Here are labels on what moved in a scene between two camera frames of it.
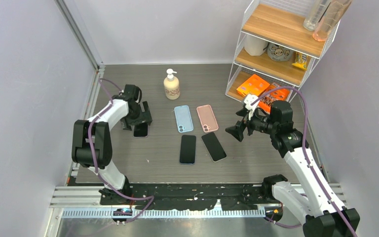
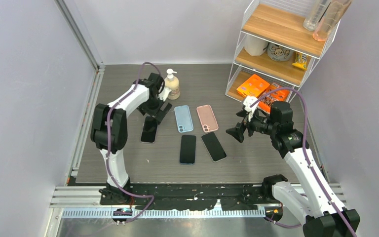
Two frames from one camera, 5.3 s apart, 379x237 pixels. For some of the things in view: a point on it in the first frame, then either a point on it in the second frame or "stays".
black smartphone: [213, 146] stays
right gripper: [237, 131] stays
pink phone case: [208, 120] stays
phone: [188, 149] stays
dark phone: [141, 130] → [149, 131]
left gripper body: [137, 116] → [153, 108]
